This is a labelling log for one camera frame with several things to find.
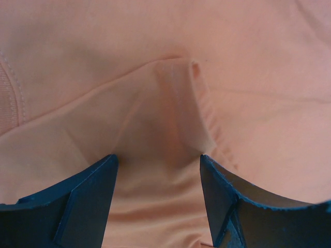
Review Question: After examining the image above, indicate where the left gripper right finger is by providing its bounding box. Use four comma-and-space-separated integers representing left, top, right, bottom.
200, 155, 330, 247

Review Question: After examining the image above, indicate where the orange t shirt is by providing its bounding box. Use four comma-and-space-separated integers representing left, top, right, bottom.
1, 1, 330, 247

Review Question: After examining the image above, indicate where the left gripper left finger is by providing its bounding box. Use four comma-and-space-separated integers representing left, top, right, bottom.
1, 155, 118, 247

